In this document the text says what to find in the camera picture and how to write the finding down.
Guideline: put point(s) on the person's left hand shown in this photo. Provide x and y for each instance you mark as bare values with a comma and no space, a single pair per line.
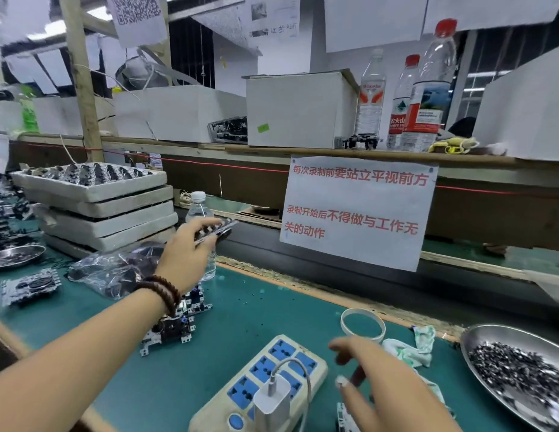
189,256

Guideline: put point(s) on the person's right hand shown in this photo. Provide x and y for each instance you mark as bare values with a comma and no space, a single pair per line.
397,391

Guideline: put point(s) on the white green-stained cloth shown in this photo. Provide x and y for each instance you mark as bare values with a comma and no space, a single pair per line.
410,351

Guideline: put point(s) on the black conveyor belt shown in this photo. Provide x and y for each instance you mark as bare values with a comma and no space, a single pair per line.
397,288

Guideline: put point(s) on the round metal bowl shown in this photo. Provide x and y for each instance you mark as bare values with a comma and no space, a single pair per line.
482,333
16,257

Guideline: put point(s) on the pile of small metal parts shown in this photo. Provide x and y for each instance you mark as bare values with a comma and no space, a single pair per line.
523,373

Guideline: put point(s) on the person's left forearm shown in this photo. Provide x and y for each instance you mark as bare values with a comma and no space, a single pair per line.
72,369

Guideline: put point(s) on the clear plastic bottle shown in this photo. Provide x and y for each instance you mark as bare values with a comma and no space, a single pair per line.
370,99
198,207

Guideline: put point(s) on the clear plastic bag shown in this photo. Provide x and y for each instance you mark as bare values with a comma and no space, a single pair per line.
113,270

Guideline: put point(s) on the dark flat tray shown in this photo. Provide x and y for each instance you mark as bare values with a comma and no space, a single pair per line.
260,212

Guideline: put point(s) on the stack of white trays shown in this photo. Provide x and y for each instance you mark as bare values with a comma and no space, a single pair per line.
99,216

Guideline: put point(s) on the white power plug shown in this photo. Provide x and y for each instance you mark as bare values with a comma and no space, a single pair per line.
270,405

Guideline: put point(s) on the cluster of black wheels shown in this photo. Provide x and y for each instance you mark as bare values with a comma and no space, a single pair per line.
86,172

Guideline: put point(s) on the white cardboard box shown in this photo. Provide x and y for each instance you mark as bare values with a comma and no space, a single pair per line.
176,112
68,115

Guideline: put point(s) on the white blue power strip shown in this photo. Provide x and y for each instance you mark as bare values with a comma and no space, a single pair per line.
225,400

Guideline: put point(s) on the white paper sign red text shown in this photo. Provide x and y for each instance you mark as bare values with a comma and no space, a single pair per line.
360,211

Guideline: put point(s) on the white box green sticker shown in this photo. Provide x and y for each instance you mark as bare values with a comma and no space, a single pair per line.
297,108

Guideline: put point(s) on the grey round fan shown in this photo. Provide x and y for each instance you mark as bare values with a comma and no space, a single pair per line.
140,72

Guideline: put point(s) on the dark metal device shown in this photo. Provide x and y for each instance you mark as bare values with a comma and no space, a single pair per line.
360,142

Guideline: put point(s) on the brown cardboard panel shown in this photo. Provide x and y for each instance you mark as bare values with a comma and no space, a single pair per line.
505,216

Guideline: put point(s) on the black window grille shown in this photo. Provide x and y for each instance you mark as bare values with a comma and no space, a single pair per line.
191,49

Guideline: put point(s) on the small green bottle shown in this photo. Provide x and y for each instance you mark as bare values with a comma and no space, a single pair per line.
28,112

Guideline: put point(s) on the slanted wooden brace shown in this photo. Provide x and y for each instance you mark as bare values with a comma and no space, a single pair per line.
99,27

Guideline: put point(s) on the wooden shelf beam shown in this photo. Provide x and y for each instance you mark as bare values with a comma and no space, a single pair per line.
496,162

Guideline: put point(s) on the yellow plastic object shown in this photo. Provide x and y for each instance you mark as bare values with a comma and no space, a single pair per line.
455,145

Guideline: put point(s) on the bottle with orange label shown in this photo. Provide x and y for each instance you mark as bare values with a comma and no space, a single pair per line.
430,94

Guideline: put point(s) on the wooden post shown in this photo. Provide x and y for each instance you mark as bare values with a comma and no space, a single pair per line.
79,76

